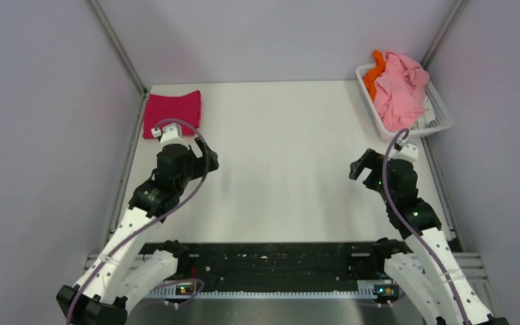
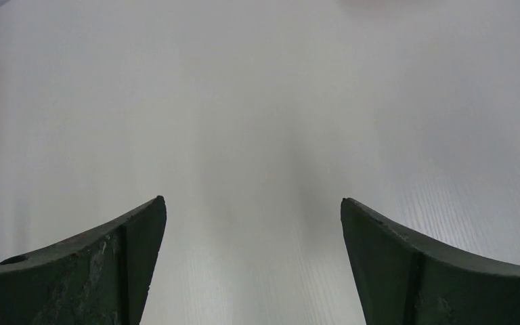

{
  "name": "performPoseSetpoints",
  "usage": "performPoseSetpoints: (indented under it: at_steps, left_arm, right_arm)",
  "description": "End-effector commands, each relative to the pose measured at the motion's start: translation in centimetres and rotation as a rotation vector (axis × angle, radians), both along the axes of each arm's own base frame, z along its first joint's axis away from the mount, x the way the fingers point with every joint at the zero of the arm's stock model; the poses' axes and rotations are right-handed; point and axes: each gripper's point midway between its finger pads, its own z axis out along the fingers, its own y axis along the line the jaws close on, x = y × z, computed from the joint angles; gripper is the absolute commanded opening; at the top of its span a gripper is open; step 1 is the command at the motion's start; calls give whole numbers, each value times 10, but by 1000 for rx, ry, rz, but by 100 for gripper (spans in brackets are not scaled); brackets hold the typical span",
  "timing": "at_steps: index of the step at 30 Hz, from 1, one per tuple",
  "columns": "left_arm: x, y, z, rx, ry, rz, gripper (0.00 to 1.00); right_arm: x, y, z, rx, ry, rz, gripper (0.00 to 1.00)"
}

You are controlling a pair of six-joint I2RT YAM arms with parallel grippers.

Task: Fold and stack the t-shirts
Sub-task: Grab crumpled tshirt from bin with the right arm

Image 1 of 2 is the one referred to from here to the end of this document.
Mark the pink t shirt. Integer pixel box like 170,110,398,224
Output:
374,51,430,132

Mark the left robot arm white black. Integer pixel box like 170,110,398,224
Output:
56,136,219,324

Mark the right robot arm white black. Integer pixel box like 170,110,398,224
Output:
349,149,508,324

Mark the folded red t shirt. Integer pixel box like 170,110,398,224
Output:
142,90,202,139

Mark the white t shirt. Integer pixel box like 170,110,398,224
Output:
414,96,437,129

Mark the white plastic basket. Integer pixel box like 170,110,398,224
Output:
355,63,454,142

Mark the orange t shirt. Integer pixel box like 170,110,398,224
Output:
362,49,386,101

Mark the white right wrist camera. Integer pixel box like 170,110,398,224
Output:
392,140,420,163

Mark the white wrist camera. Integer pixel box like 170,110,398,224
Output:
151,123,189,147
392,140,420,163

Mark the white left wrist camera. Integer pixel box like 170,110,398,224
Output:
151,123,189,147

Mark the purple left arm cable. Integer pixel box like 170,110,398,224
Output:
64,118,211,325

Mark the aluminium front rail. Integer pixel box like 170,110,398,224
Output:
83,252,488,301

